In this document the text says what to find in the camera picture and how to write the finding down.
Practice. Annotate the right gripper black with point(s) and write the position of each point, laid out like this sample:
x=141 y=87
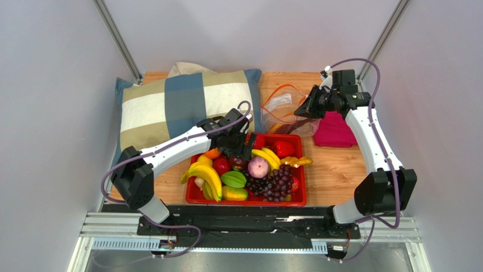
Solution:
x=312 y=105

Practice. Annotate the blue beige checked pillow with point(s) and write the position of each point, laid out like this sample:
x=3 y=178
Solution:
x=158 y=111

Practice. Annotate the yellow banana pair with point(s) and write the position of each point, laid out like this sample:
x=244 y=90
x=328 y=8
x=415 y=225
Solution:
x=273 y=160

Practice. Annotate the dark purple grape bunch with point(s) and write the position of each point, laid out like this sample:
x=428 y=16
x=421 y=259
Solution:
x=276 y=187

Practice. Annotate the red plastic basket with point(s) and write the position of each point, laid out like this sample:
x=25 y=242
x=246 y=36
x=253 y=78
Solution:
x=298 y=199

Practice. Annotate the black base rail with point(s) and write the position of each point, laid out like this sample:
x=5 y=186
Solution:
x=243 y=227

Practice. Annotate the garlic bulb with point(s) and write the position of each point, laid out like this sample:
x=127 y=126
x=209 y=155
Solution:
x=199 y=182

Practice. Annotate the yellow green mango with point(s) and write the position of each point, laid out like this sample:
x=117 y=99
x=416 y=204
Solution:
x=234 y=194

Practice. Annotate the orange fruit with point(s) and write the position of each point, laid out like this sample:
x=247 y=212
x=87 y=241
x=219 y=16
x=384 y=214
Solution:
x=213 y=154

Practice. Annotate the papaya half slice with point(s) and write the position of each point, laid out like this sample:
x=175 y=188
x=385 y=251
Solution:
x=302 y=128

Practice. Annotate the magenta folded cloth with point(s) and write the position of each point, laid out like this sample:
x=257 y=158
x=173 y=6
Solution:
x=334 y=132

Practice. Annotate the clear zip bag orange zipper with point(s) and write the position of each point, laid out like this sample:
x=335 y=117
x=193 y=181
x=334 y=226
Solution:
x=280 y=106

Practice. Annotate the red bell pepper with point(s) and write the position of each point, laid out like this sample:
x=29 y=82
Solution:
x=283 y=149

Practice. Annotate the yellow banana bunch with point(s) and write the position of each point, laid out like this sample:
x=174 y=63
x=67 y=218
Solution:
x=201 y=166

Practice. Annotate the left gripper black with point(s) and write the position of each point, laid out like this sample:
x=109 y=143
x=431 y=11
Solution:
x=243 y=151

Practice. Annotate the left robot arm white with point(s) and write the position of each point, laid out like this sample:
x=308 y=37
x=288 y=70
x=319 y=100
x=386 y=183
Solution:
x=134 y=174

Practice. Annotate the green starfruit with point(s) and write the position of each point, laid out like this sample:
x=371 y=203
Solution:
x=234 y=179

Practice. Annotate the dark red apple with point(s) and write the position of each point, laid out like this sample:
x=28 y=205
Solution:
x=237 y=163

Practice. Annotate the purple onion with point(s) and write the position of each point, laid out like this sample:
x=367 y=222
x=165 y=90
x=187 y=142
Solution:
x=258 y=167

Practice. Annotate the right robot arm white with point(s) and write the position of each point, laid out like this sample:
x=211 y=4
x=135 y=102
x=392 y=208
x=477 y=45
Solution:
x=388 y=185

